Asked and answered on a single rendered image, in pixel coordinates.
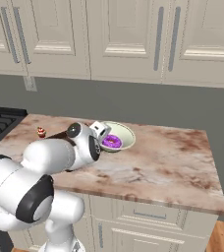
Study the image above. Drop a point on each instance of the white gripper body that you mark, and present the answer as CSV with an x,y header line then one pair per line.
x,y
104,136

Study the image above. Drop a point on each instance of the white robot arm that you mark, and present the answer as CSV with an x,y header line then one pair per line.
x,y
48,157

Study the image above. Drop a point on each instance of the purple frosted donut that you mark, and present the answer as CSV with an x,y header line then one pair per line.
x,y
112,141

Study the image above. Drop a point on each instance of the pale green bowl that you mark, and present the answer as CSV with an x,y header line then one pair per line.
x,y
126,135

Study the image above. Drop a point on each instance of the small red cupcake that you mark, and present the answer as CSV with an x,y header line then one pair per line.
x,y
41,132

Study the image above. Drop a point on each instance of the cream drawer front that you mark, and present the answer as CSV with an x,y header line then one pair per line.
x,y
176,213

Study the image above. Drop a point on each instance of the white wall socket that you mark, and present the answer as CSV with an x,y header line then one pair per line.
x,y
30,83

